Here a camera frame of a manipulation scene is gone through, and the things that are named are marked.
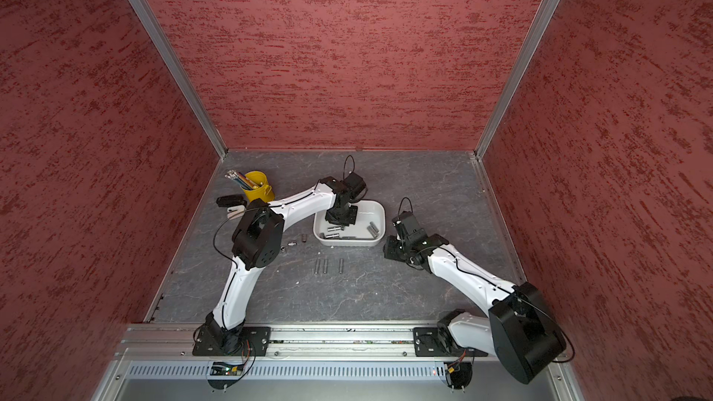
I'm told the white plastic storage box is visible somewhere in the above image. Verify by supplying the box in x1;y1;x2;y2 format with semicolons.
312;199;388;248

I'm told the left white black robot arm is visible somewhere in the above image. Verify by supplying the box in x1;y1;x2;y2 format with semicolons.
202;173;367;346

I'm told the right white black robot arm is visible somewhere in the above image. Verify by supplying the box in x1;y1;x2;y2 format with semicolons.
384;235;567;384

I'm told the yellow pencil cup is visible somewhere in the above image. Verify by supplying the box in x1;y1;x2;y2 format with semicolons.
244;171;275;202

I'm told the white small stapler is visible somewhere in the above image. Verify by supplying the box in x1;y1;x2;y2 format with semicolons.
227;205;246;220

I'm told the black stapler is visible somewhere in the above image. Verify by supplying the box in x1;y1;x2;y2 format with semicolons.
215;194;246;208

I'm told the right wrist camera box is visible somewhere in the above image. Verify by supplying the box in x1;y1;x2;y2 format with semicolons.
392;211;428;243

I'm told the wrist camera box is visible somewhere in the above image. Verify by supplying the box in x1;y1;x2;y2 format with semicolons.
342;172;368;203
392;211;428;243

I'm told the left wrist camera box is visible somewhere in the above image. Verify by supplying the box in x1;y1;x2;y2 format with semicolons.
342;172;368;203

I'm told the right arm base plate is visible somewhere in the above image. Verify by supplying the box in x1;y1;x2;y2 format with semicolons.
412;327;488;358

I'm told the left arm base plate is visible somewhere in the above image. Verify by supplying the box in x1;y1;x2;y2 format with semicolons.
191;325;272;358

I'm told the aluminium front rail frame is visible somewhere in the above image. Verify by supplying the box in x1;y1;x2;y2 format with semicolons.
94;321;583;400

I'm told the left aluminium corner post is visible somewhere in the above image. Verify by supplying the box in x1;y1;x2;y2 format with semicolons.
128;0;228;161

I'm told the aluminium corner post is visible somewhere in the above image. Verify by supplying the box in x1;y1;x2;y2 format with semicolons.
128;0;228;161
475;0;561;162

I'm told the right aluminium corner post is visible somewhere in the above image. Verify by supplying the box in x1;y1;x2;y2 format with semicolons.
475;0;561;162

